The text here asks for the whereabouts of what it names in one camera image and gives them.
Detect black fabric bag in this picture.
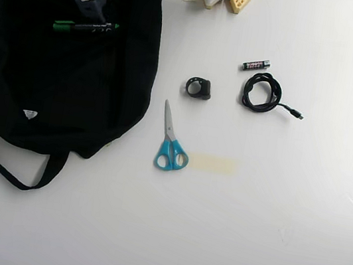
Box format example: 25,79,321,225
0,0,170,209

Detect black coiled USB cable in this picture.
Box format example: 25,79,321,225
237,68,311,122

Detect black plastic ring clip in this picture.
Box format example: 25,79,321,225
179,74,214,101

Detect blue handled scissors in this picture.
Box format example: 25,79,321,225
152,98,199,175

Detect wide beige masking tape strip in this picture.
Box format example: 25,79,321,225
187,151,240,177

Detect black AAA battery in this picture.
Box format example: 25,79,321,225
241,56,272,76

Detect green black marker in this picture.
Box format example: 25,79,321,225
51,13,121,43

